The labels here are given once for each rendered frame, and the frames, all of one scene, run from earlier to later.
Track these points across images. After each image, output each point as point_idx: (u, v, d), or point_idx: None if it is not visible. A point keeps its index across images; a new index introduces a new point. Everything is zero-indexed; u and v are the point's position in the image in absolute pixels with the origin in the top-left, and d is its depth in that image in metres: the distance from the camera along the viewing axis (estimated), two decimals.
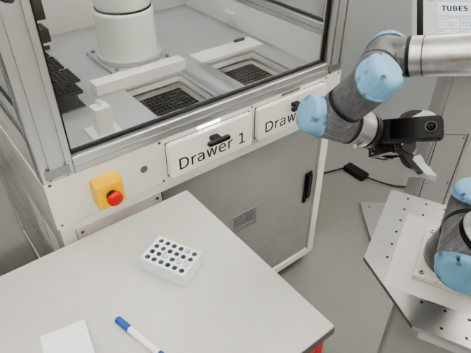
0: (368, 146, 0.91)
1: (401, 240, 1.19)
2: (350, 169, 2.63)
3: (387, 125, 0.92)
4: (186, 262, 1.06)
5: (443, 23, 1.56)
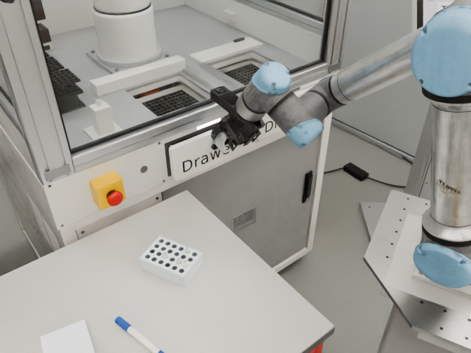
0: None
1: (401, 240, 1.19)
2: (350, 169, 2.63)
3: None
4: (186, 262, 1.06)
5: None
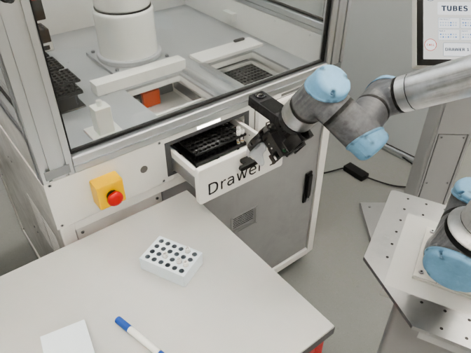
0: None
1: (401, 240, 1.19)
2: (350, 169, 2.63)
3: (280, 113, 1.01)
4: (186, 262, 1.06)
5: (443, 23, 1.56)
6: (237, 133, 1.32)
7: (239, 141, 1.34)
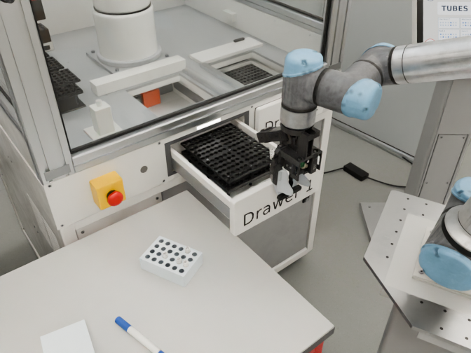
0: None
1: (401, 240, 1.19)
2: (350, 169, 2.63)
3: None
4: (186, 262, 1.06)
5: (443, 23, 1.56)
6: (270, 157, 1.23)
7: None
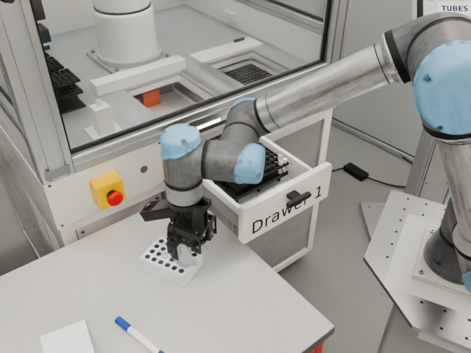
0: None
1: (401, 240, 1.19)
2: (350, 169, 2.63)
3: None
4: None
5: None
6: (279, 162, 1.21)
7: (281, 171, 1.22)
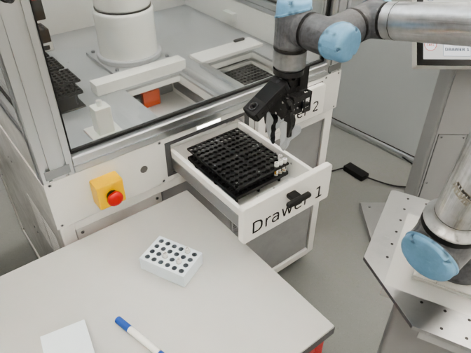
0: None
1: (401, 240, 1.19)
2: (350, 169, 2.63)
3: (280, 82, 1.05)
4: (278, 162, 1.20)
5: None
6: (279, 162, 1.21)
7: (281, 171, 1.22)
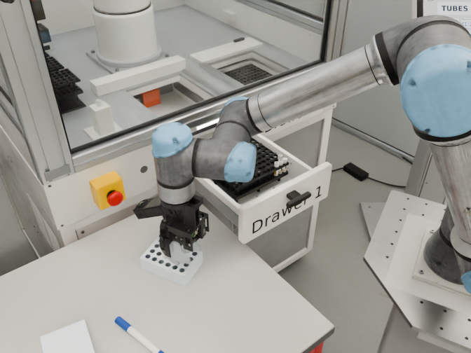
0: None
1: (401, 240, 1.19)
2: (350, 169, 2.63)
3: None
4: (278, 162, 1.20)
5: None
6: (279, 162, 1.21)
7: (281, 171, 1.22)
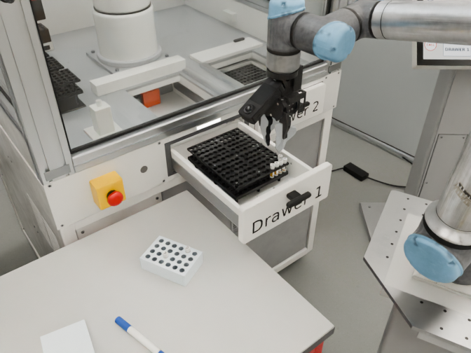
0: None
1: (401, 240, 1.19)
2: (350, 169, 2.63)
3: (274, 84, 1.04)
4: (278, 162, 1.20)
5: None
6: (279, 162, 1.21)
7: (281, 171, 1.22)
